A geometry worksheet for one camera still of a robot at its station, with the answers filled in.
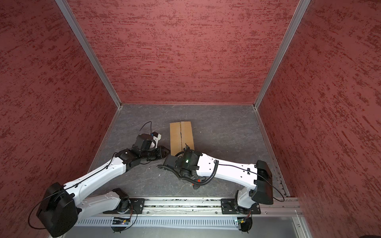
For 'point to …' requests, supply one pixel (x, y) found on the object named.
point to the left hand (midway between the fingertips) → (169, 155)
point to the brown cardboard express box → (181, 136)
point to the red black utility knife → (195, 187)
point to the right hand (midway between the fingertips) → (194, 178)
